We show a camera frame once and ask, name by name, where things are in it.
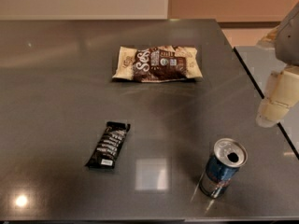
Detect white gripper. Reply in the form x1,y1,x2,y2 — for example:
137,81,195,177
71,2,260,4
256,2,299,128

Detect black rxbar chocolate bar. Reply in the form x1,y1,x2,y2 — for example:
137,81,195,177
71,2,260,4
85,121,131,169

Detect brown chip bag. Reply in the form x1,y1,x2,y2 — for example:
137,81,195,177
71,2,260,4
113,46,203,83

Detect grey side table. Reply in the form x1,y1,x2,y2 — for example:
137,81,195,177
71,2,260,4
234,46,299,159

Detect blue silver drink can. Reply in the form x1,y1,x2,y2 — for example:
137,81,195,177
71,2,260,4
199,138,248,199

